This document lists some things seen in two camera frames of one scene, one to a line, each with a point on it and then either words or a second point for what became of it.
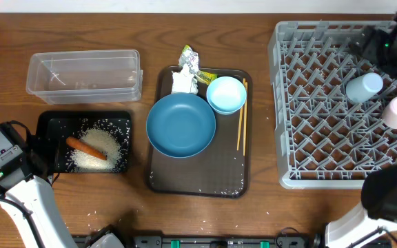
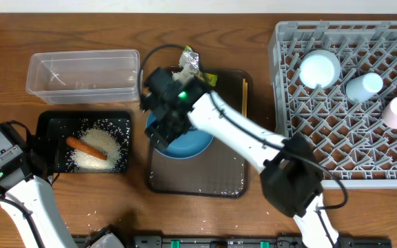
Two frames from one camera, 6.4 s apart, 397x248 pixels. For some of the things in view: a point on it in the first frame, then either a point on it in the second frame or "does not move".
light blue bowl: x=226 y=95 -> x=320 y=67
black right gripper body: x=382 y=48 -> x=162 y=133
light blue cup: x=362 y=87 does not move
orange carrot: x=85 y=147 does not move
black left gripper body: x=38 y=152 does not move
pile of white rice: x=102 y=141 does not move
